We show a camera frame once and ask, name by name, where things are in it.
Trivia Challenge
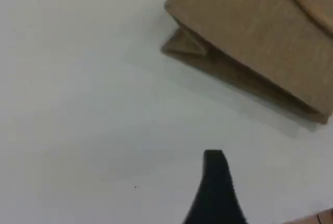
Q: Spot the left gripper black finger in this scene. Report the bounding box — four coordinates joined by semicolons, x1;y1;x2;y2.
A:
182;149;249;224

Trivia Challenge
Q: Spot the brown burlap tote bag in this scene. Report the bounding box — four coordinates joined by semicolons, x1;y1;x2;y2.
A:
159;0;333;126

